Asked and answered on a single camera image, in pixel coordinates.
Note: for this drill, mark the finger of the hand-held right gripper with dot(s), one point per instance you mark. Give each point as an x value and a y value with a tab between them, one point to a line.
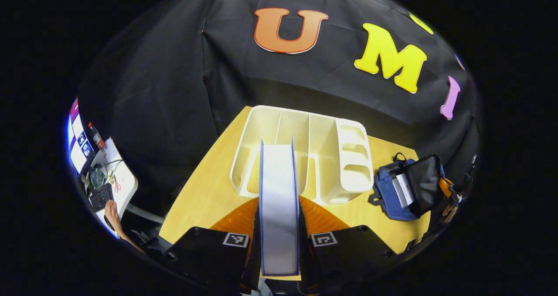
445	187

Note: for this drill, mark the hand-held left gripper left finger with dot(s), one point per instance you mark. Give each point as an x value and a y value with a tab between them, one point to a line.
205	256

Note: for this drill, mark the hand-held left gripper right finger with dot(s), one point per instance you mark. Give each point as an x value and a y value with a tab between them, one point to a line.
344	256

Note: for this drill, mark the blue schoolbag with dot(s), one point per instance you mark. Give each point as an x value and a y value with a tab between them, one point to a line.
386	195

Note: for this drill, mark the blue-grey cover book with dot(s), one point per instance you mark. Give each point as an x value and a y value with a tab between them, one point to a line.
279	200

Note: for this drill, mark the cream plastic bookshelf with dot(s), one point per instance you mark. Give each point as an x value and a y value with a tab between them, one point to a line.
353	156

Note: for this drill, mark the white side desk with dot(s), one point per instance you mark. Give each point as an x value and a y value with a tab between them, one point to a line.
126	182

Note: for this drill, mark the black keyboard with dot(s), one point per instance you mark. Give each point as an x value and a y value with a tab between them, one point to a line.
101	197

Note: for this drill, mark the computer monitor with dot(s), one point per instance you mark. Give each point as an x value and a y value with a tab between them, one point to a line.
78	143

